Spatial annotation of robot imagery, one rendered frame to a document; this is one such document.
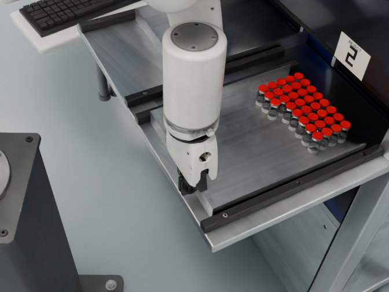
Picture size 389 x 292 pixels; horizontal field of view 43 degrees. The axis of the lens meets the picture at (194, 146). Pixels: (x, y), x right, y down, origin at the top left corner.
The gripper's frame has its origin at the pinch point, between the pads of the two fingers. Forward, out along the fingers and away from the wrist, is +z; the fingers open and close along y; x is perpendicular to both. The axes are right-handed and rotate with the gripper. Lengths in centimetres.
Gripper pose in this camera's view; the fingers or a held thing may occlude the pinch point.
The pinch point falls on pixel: (188, 183)
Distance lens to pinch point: 87.7
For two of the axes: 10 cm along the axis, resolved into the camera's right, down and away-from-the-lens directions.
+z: -0.4, 6.5, 7.6
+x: -8.8, 3.3, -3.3
